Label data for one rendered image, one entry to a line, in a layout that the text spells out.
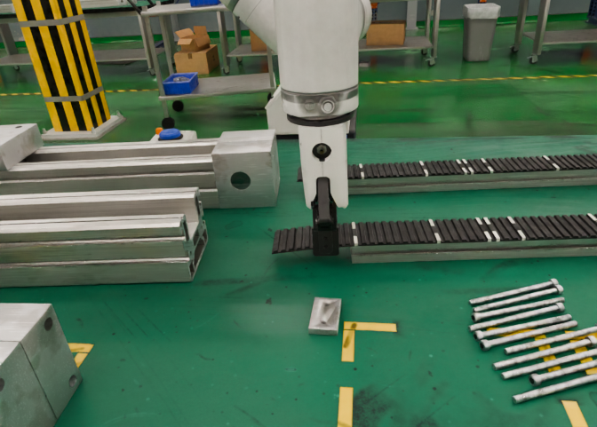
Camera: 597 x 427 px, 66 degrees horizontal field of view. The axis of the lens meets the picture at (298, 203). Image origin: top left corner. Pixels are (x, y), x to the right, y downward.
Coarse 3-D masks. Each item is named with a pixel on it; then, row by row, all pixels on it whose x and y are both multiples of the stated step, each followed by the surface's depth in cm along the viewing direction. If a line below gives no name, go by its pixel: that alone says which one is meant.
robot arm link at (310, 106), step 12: (288, 96) 48; (300, 96) 47; (312, 96) 47; (324, 96) 46; (336, 96) 46; (348, 96) 47; (288, 108) 48; (300, 108) 47; (312, 108) 47; (324, 108) 46; (336, 108) 47; (348, 108) 48
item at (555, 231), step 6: (540, 216) 59; (546, 216) 59; (540, 222) 58; (546, 222) 57; (552, 222) 57; (546, 228) 57; (552, 228) 56; (558, 228) 56; (552, 234) 55; (558, 234) 55; (564, 234) 55
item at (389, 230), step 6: (384, 222) 60; (390, 222) 60; (384, 228) 59; (390, 228) 59; (396, 228) 59; (384, 234) 58; (390, 234) 58; (396, 234) 57; (384, 240) 57; (390, 240) 56; (396, 240) 56
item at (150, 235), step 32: (96, 192) 62; (128, 192) 61; (160, 192) 61; (192, 192) 60; (0, 224) 56; (32, 224) 55; (64, 224) 55; (96, 224) 54; (128, 224) 54; (160, 224) 53; (192, 224) 61; (0, 256) 56; (32, 256) 56; (64, 256) 55; (96, 256) 55; (128, 256) 55; (160, 256) 55; (192, 256) 57
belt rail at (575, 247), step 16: (544, 240) 56; (560, 240) 55; (576, 240) 55; (592, 240) 55; (352, 256) 58; (368, 256) 58; (384, 256) 57; (400, 256) 57; (416, 256) 57; (432, 256) 57; (448, 256) 57; (464, 256) 57; (480, 256) 57; (496, 256) 57; (512, 256) 57; (528, 256) 57; (544, 256) 57; (560, 256) 57; (576, 256) 56
